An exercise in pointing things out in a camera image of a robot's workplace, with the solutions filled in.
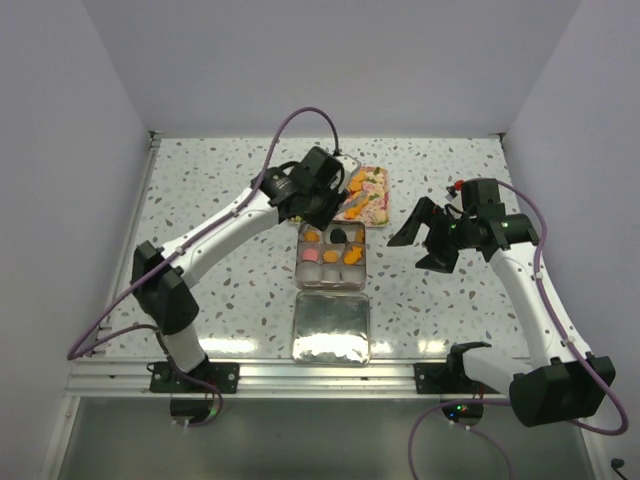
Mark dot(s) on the orange round cookie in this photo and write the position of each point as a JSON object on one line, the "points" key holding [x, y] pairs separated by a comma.
{"points": [[357, 180]]}

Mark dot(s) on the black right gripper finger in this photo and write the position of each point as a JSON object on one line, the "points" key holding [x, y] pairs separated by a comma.
{"points": [[440, 261], [421, 215]]}

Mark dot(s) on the aluminium rail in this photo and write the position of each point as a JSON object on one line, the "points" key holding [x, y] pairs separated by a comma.
{"points": [[381, 379]]}

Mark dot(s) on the pink round cookie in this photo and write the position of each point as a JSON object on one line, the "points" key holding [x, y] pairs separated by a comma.
{"points": [[311, 255]]}

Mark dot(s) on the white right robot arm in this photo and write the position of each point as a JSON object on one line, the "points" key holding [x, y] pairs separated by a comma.
{"points": [[562, 379]]}

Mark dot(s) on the orange swirl cookie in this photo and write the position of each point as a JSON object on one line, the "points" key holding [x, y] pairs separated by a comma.
{"points": [[311, 236]]}

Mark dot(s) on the orange fish cookie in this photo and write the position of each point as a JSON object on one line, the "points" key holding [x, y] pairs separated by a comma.
{"points": [[353, 256], [353, 214]]}

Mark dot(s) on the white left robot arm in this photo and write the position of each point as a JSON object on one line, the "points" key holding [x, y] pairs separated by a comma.
{"points": [[163, 277]]}

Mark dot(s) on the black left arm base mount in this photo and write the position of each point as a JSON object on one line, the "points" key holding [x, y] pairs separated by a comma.
{"points": [[223, 376]]}

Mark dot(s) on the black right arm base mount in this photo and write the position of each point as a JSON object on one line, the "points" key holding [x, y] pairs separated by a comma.
{"points": [[446, 377]]}

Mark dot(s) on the metal tongs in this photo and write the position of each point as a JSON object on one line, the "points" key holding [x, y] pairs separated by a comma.
{"points": [[354, 202]]}

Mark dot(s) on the floral cookie tray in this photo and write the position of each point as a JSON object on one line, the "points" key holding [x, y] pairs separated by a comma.
{"points": [[376, 208]]}

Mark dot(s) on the white paper cup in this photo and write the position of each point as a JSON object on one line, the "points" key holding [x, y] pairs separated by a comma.
{"points": [[331, 273], [353, 274], [309, 273]]}

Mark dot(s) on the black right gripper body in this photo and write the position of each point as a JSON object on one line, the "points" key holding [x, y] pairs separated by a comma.
{"points": [[449, 232]]}

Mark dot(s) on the silver tin lid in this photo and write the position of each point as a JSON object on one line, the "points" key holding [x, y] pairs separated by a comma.
{"points": [[331, 328]]}

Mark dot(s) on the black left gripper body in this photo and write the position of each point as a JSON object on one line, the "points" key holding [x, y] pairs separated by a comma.
{"points": [[325, 205]]}

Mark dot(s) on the square cookie tin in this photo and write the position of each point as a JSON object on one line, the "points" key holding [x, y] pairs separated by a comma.
{"points": [[324, 245]]}

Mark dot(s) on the black round cookie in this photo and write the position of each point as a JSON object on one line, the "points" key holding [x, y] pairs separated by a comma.
{"points": [[338, 236]]}

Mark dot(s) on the orange flower cookie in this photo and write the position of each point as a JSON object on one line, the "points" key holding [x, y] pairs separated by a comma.
{"points": [[331, 256]]}

